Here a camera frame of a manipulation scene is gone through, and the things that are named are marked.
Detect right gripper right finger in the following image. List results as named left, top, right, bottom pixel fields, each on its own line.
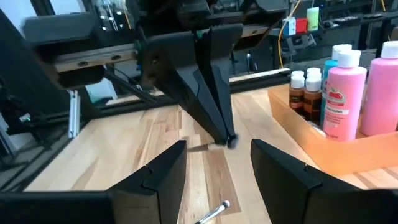
left=251, top=139, right=398, bottom=224

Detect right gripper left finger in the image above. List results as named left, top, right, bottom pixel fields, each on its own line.
left=0, top=140, right=187, bottom=224

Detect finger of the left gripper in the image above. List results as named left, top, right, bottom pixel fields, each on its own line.
left=139, top=30, right=228, bottom=146
left=198, top=24, right=244, bottom=139

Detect large teal paint bottle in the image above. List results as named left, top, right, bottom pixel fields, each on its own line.
left=320, top=43, right=353, bottom=128

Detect large pink paint bottle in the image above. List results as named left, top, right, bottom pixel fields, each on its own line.
left=322, top=49, right=368, bottom=142
left=360, top=40, right=398, bottom=137

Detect paint brush pale bristles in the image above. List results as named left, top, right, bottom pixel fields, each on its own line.
left=194, top=200, right=231, bottom=224

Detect orange plastic bin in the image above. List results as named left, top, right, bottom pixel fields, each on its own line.
left=267, top=83, right=398, bottom=177

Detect blue and white box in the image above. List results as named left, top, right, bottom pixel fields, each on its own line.
left=282, top=17, right=297, bottom=37

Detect red box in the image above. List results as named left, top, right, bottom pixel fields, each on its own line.
left=295, top=17, right=308, bottom=34

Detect light green box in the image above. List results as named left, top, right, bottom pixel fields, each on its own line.
left=306, top=6, right=320, bottom=32

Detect black background workbench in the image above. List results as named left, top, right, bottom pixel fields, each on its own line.
left=270, top=9, right=398, bottom=72

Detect yellow extension cable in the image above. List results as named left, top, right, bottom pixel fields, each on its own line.
left=277, top=0, right=302, bottom=69

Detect silver aluminium bracket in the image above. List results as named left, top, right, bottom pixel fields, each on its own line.
left=67, top=89, right=81, bottom=139

